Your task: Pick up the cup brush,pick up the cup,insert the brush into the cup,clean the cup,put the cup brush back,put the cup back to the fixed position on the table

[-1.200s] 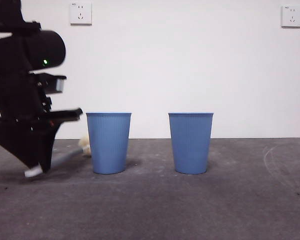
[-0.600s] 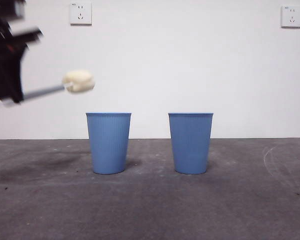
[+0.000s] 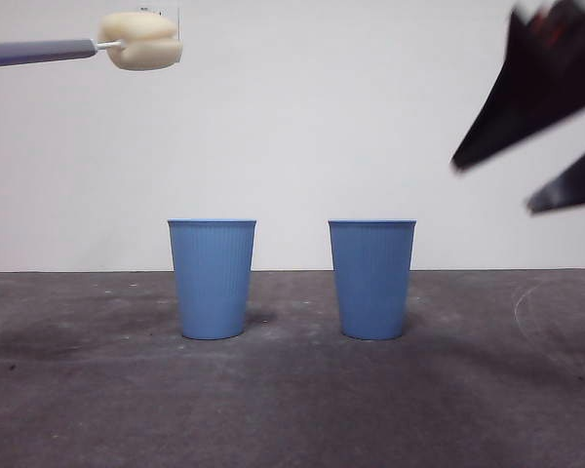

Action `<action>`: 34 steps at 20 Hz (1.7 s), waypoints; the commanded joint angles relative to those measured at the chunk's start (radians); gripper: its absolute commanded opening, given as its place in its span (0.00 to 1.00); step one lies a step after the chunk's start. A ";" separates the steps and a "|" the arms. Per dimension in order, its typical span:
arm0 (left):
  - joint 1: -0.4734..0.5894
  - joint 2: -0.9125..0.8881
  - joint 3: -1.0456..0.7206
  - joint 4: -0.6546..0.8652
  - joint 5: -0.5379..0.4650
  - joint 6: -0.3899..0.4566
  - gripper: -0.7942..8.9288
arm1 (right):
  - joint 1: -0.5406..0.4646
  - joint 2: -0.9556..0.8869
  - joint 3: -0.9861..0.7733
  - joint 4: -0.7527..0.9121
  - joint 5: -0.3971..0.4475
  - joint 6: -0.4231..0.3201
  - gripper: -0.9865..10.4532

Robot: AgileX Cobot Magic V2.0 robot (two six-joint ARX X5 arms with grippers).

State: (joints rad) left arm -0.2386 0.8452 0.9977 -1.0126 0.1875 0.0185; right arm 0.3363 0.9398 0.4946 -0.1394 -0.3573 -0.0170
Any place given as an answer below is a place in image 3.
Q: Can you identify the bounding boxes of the blue ribbed plastic cup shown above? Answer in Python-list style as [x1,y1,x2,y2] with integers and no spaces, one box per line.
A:
[328,218,418,341]
[167,218,258,340]

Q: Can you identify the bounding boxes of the grey-handled cream sponge cup brush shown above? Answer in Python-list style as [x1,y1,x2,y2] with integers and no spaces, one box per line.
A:
[0,10,184,72]

